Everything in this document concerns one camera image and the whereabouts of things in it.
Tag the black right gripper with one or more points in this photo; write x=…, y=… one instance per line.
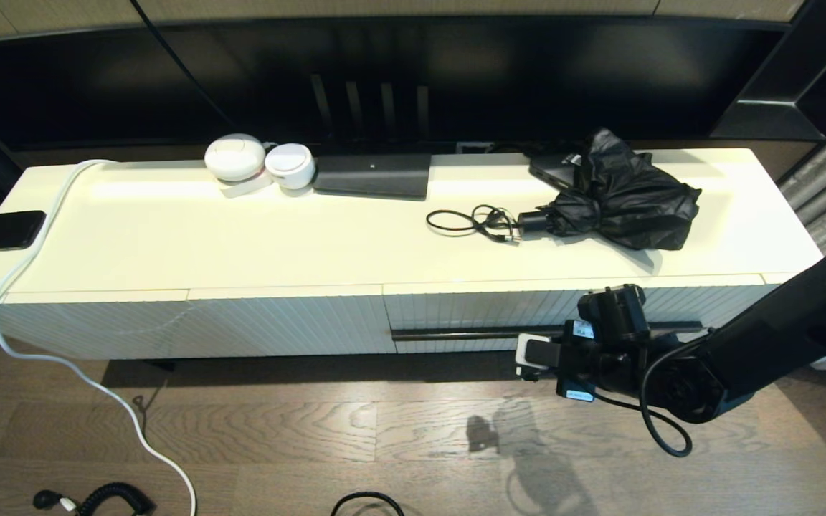
x=599, y=365

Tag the white ribbed drawer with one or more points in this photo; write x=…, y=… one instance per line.
x=470, y=308

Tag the black umbrella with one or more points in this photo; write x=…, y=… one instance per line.
x=621, y=193

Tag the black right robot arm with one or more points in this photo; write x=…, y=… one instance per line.
x=779, y=322

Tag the white TV cabinet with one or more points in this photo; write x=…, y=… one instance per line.
x=241, y=244

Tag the small black box white label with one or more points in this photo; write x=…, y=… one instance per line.
x=548, y=172

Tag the flat black rectangular box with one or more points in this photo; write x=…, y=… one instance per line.
x=372, y=178

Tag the black television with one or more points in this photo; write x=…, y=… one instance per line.
x=528, y=72

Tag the black shelf unit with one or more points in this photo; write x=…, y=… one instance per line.
x=814, y=72

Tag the small white round device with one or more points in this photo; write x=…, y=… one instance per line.
x=290, y=165

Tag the large white round device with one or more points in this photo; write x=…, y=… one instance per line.
x=235, y=158

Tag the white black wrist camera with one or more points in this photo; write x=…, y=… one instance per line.
x=538, y=356

